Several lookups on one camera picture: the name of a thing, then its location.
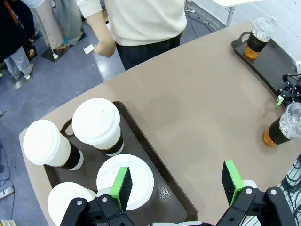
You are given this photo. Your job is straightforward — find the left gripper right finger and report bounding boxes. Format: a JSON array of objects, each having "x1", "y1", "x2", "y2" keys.
[{"x1": 216, "y1": 160, "x2": 294, "y2": 226}]

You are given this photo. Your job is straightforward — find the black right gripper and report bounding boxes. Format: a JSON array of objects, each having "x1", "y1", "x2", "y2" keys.
[{"x1": 274, "y1": 79, "x2": 301, "y2": 109}]

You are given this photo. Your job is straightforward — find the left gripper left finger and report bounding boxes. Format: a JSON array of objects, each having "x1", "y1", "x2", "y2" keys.
[{"x1": 60, "y1": 166, "x2": 136, "y2": 226}]

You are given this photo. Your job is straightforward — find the white lidded paper coffee cup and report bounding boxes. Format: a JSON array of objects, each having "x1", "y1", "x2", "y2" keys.
[
  {"x1": 23, "y1": 119, "x2": 84, "y2": 171},
  {"x1": 96, "y1": 154, "x2": 155, "y2": 211},
  {"x1": 47, "y1": 181, "x2": 97, "y2": 226},
  {"x1": 71, "y1": 97, "x2": 124, "y2": 156}
]

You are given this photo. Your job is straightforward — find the clear iced coffee cup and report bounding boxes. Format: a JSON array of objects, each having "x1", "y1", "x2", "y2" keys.
[
  {"x1": 262, "y1": 102, "x2": 301, "y2": 147},
  {"x1": 244, "y1": 17, "x2": 276, "y2": 61}
]

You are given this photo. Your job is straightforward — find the person's right forearm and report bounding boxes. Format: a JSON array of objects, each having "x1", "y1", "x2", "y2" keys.
[{"x1": 85, "y1": 15, "x2": 114, "y2": 47}]

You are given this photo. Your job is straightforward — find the brown plastic serving tray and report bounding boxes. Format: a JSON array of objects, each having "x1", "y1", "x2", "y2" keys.
[
  {"x1": 230, "y1": 31, "x2": 298, "y2": 104},
  {"x1": 43, "y1": 101, "x2": 198, "y2": 226}
]

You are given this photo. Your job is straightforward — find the person's right hand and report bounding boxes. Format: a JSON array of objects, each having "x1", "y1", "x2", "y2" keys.
[{"x1": 94, "y1": 41, "x2": 116, "y2": 58}]

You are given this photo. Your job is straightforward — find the white side table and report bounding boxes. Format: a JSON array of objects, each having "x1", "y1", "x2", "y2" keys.
[{"x1": 211, "y1": 0, "x2": 263, "y2": 27}]

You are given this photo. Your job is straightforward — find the white power strip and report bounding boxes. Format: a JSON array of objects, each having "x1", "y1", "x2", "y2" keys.
[{"x1": 0, "y1": 186, "x2": 15, "y2": 200}]

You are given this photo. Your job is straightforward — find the dark trousers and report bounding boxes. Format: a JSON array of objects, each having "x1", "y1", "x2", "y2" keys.
[{"x1": 115, "y1": 34, "x2": 182, "y2": 71}]

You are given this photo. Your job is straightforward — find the grey floor plate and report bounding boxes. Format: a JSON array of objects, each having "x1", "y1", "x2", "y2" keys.
[{"x1": 41, "y1": 44, "x2": 71, "y2": 63}]

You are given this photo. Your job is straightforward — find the cream sweatshirt torso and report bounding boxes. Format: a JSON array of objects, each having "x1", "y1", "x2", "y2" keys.
[{"x1": 76, "y1": 0, "x2": 188, "y2": 47}]

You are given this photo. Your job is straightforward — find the bystander in grey hoodie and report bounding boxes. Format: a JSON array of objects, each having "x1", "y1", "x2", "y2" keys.
[{"x1": 53, "y1": 0, "x2": 83, "y2": 46}]

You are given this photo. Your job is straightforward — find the bystander in white hoodie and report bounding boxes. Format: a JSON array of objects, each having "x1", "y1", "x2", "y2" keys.
[{"x1": 21, "y1": 0, "x2": 69, "y2": 51}]

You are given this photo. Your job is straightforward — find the bystander in black coat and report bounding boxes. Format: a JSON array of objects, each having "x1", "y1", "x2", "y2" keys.
[{"x1": 0, "y1": 0, "x2": 37, "y2": 81}]

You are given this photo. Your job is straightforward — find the dark green cable bundle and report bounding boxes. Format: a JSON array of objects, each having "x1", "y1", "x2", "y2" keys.
[{"x1": 278, "y1": 153, "x2": 301, "y2": 214}]

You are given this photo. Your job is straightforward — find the black floor cable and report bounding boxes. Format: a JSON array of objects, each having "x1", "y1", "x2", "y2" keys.
[{"x1": 184, "y1": 0, "x2": 227, "y2": 34}]

